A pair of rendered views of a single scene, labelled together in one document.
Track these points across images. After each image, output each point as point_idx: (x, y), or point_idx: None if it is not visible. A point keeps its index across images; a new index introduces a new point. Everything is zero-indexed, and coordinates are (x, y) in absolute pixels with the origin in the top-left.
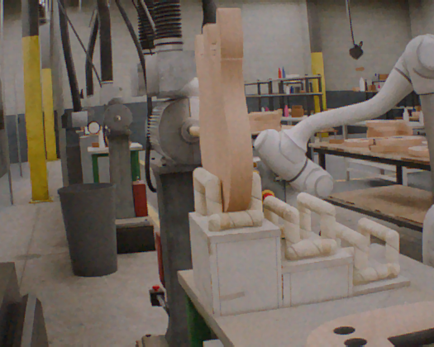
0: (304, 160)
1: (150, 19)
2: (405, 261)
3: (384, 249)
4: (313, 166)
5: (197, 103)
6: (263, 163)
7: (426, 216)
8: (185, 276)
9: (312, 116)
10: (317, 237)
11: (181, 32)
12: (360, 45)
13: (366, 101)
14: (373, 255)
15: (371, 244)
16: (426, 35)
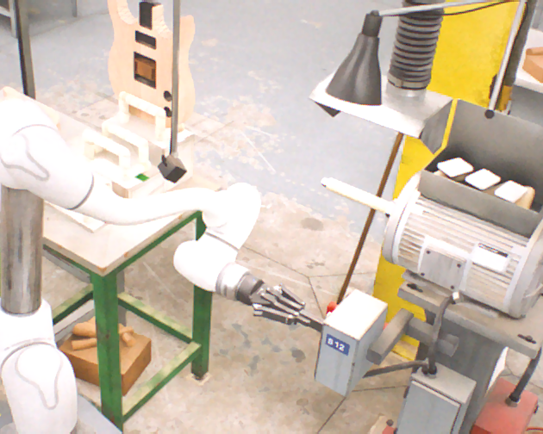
0: (206, 230)
1: (505, 51)
2: (53, 232)
3: (83, 254)
4: (198, 241)
5: (405, 186)
6: (339, 305)
7: (67, 361)
8: (207, 181)
9: (197, 188)
10: (115, 179)
11: (398, 68)
12: (164, 158)
13: (134, 199)
14: (88, 239)
15: (102, 262)
16: (17, 101)
